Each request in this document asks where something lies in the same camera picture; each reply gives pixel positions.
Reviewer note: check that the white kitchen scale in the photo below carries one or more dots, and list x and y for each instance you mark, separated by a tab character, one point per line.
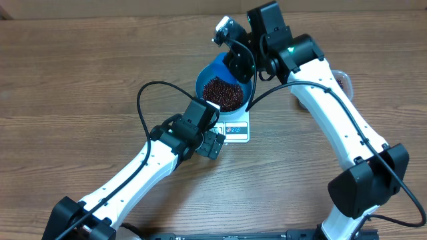
234	125

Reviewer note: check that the red beans in bowl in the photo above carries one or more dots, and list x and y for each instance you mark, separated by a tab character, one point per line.
228	96

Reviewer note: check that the blue plastic scoop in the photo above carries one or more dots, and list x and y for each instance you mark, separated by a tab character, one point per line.
220	70

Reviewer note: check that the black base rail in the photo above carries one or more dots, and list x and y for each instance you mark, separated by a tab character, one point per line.
295	234

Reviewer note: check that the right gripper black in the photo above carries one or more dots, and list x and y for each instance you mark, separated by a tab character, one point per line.
241	69

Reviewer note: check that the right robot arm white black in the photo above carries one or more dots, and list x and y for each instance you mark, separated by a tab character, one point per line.
372	170

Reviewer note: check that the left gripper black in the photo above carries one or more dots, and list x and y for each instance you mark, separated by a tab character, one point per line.
211	148

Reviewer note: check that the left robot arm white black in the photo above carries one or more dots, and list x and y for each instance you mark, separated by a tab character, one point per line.
99	215

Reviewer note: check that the blue bowl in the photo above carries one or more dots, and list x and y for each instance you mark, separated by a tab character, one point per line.
207	74

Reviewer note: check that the clear plastic container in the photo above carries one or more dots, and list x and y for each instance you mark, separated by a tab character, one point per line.
338	74

